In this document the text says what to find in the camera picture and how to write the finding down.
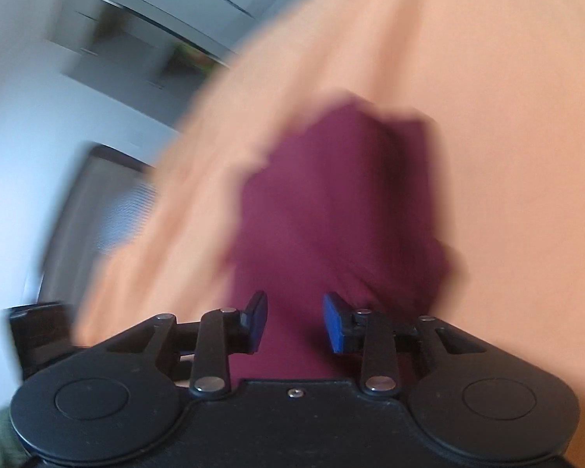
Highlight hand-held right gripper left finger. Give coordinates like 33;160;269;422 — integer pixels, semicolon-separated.
106;290;270;398

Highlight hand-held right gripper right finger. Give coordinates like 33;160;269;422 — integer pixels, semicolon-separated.
322;291;488;398

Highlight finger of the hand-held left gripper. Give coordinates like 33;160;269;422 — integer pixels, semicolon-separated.
7;301;91;382

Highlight maroon shirt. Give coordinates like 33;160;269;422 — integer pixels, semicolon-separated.
224;90;464;385

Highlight dark framed headboard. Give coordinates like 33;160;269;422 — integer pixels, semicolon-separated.
36;142;159;305

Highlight orange bed sheet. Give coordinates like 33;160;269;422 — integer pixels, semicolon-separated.
73;0;585;468

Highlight colourful packet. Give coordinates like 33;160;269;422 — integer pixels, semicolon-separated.
163;41;215;81

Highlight grey cabinet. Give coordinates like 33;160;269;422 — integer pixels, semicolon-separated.
49;0;335;96

